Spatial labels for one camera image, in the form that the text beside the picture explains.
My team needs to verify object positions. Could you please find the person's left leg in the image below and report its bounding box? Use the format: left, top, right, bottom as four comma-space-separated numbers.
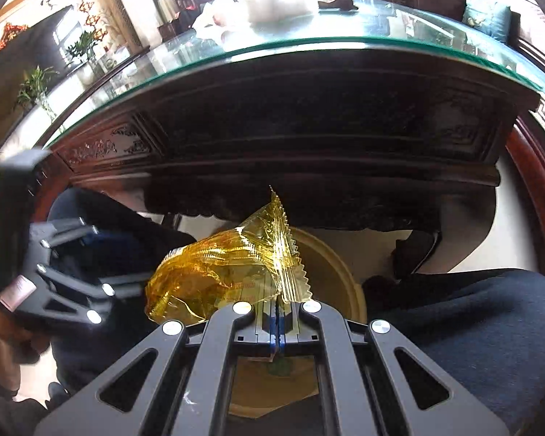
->
50, 188, 196, 396

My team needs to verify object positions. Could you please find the bamboo plant in vase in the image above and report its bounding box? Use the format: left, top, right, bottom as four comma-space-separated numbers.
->
66, 32, 101, 78

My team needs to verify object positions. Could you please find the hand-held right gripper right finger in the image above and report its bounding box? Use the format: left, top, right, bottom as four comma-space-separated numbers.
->
279, 299, 510, 436

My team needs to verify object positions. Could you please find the person's leg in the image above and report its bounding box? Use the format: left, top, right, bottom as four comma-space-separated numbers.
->
50, 188, 196, 396
363, 268, 545, 436

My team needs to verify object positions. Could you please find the green leafy plant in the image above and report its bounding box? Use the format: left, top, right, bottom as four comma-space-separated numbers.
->
16, 66, 60, 119

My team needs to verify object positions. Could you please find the white standing air conditioner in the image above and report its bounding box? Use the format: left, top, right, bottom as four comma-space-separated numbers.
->
111, 0, 164, 48

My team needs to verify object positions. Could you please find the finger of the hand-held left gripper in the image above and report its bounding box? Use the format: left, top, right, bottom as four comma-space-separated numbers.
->
23, 266, 148, 325
36, 218, 119, 259

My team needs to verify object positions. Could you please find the black television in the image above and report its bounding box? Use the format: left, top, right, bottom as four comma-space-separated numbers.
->
0, 7, 80, 82

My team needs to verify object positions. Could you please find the long carved wooden sofa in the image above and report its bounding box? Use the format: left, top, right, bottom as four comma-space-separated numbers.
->
459, 0, 545, 291

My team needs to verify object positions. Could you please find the round brown waste bin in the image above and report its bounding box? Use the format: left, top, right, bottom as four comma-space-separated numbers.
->
227, 227, 368, 419

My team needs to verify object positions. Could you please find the golden yellow plastic wrapper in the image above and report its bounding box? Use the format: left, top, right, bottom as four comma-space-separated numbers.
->
144, 186, 314, 327

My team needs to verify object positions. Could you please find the person's right leg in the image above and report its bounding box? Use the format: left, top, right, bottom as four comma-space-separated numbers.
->
363, 268, 545, 436

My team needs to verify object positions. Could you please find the glass topped wooden table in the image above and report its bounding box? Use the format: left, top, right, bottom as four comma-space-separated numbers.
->
41, 0, 542, 278

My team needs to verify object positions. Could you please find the teal embroidered cushion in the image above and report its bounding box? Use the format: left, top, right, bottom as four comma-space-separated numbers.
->
462, 0, 512, 41

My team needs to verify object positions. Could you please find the white foam block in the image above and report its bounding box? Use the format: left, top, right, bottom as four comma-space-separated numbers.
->
243, 0, 321, 23

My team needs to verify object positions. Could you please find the person's left hand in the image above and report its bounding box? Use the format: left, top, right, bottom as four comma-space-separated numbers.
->
0, 306, 46, 368

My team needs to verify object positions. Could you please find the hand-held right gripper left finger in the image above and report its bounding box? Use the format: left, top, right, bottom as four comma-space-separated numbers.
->
34, 297, 280, 436

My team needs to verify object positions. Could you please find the red knot hanging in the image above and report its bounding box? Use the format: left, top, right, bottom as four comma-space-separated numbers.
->
73, 0, 107, 41

